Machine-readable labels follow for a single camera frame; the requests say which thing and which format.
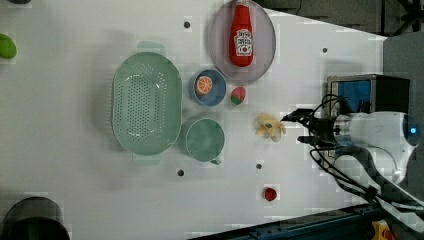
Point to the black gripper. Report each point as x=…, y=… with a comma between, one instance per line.
x=320, y=128

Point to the peeled yellow banana toy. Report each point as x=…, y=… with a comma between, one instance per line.
x=268, y=125

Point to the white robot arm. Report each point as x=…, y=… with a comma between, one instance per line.
x=367, y=154

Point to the green mug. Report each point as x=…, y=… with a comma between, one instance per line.
x=203, y=140

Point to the small red toy fruit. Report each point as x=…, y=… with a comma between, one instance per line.
x=270, y=194

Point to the red strawberry toy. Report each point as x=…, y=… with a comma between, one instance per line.
x=238, y=95

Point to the blue small bowl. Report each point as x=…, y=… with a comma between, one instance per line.
x=216, y=95

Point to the pink round plate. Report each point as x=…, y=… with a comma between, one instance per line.
x=264, y=44

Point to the red ketchup bottle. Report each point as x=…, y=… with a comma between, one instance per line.
x=241, y=45

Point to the orange slice toy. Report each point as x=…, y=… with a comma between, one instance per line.
x=203, y=85

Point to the yellow red emergency button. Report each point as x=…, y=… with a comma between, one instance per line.
x=382, y=231

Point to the green perforated colander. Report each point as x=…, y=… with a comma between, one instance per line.
x=147, y=103

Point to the green round object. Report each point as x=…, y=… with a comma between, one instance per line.
x=7, y=47

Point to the blue metal frame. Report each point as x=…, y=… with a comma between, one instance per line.
x=350, y=223

